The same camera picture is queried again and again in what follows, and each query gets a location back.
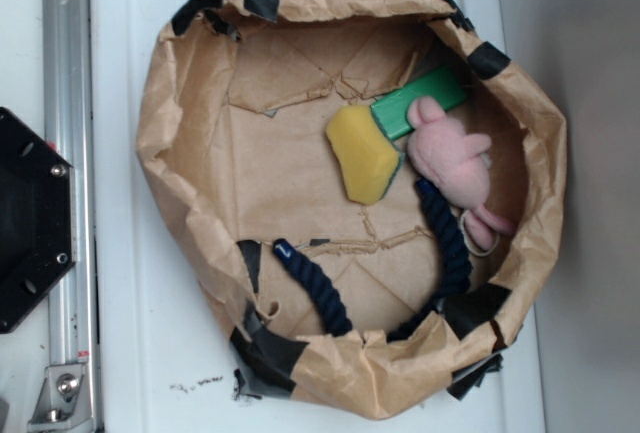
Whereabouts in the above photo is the yellow green sponge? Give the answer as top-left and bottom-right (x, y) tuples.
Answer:
(325, 105), (404, 205)

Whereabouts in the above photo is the pink plush pig toy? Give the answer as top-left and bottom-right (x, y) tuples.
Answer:
(407, 96), (516, 252)

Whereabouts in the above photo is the green rectangular block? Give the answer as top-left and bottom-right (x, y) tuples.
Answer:
(370, 66), (470, 143)

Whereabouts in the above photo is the dark blue rope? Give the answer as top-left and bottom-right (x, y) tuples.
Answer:
(272, 176), (474, 343)

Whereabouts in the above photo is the aluminium extrusion rail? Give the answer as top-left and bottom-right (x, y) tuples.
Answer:
(43, 0), (104, 432)

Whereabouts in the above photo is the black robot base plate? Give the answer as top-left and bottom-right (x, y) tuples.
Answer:
(1, 108), (75, 334)

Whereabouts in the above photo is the metal corner bracket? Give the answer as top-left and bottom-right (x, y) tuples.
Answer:
(27, 363), (91, 432)

